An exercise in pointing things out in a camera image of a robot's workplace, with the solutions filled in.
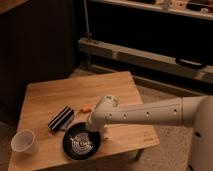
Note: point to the black ceramic bowl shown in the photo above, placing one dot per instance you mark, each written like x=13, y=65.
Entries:
x=79, y=143

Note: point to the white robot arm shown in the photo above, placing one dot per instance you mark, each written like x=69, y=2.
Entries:
x=195, y=112

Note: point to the black striped box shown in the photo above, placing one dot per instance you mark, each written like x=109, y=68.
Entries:
x=58, y=121

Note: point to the metal pole stand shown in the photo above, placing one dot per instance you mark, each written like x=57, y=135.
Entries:
x=88, y=33

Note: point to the white plastic cup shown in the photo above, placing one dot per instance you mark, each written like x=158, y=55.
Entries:
x=24, y=142

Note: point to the orange handled tool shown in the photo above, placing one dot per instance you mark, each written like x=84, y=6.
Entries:
x=87, y=108

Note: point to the black handle on shelf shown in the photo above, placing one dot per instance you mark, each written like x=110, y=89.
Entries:
x=191, y=65

